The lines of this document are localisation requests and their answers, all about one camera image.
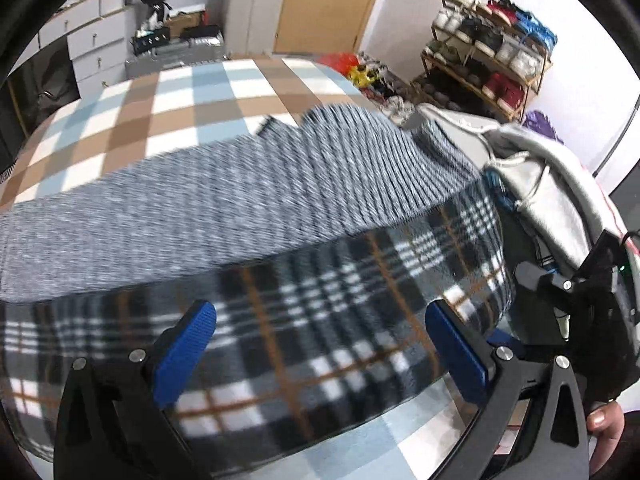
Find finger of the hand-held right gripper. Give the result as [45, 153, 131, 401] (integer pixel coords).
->
[489, 329, 571, 361]
[515, 261, 581, 321]

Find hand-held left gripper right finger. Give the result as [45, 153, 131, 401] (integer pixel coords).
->
[424, 299, 592, 480]

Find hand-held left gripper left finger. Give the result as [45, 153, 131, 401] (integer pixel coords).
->
[52, 299, 218, 480]

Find person's right hand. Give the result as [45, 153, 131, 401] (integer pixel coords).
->
[586, 400, 626, 476]

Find grey hoodie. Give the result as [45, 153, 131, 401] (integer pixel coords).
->
[417, 102, 640, 281]

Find blue plaid shirt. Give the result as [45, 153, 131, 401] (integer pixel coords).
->
[482, 170, 518, 211]

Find purple cloth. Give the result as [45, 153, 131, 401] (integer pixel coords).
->
[522, 109, 563, 146]

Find grey mop pole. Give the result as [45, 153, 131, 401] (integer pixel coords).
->
[594, 95, 640, 177]

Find white floor sneakers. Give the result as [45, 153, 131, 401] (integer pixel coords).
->
[380, 95, 416, 123]

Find brown blue checkered tablecloth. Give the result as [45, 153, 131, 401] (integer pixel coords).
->
[0, 57, 481, 480]

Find yellow shoes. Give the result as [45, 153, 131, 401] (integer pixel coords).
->
[347, 65, 378, 88]

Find red plastic bag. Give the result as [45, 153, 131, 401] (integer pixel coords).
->
[317, 52, 361, 78]

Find silver suitcase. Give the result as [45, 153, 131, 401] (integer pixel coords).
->
[125, 40, 226, 78]

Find black bag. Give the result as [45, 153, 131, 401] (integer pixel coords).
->
[10, 45, 81, 126]

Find black storage box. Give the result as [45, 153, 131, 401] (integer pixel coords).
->
[131, 30, 171, 56]

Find white drawer cabinet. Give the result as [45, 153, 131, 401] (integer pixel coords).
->
[37, 0, 138, 96]

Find wooden door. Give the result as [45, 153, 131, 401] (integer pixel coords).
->
[272, 0, 393, 56]

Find white tall suitcase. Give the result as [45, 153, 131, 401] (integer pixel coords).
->
[222, 0, 291, 58]

